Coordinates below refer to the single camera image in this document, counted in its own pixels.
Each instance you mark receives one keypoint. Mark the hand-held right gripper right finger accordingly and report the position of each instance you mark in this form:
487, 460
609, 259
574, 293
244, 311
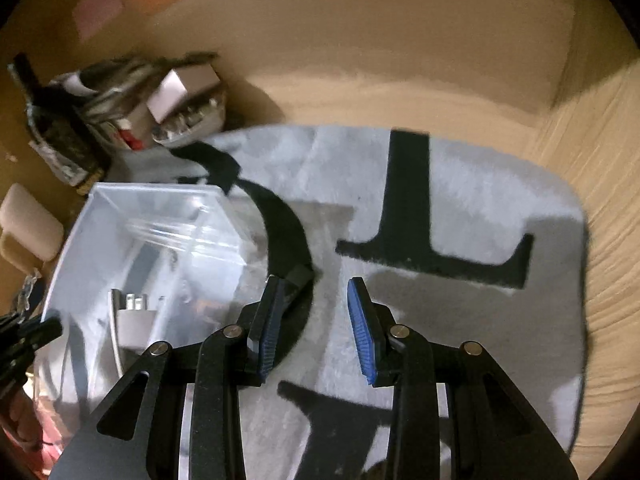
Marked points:
362, 332

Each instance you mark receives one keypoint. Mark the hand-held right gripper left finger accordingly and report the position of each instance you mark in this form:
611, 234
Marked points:
270, 332

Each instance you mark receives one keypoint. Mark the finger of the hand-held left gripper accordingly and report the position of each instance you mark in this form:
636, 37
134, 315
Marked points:
32, 332

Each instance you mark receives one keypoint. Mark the white plug adapter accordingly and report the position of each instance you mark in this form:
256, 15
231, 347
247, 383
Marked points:
134, 327

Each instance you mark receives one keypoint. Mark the clear plastic storage box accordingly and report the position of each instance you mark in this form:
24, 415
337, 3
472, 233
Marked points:
165, 220

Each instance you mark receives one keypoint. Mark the beige soft object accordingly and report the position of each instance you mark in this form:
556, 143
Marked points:
30, 220

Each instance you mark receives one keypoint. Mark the grey mat with black letters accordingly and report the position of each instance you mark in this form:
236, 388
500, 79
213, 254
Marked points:
475, 185

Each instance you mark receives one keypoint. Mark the dark wine bottle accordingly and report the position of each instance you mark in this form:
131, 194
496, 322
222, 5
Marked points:
55, 125

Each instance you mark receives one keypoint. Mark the bowl of small items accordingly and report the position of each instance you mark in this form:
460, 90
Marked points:
192, 129

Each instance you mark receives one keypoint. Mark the stack of papers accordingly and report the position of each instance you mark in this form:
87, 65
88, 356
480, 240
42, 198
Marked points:
100, 85

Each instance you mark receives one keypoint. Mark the small white cardboard box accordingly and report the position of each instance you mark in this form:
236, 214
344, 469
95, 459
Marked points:
180, 90

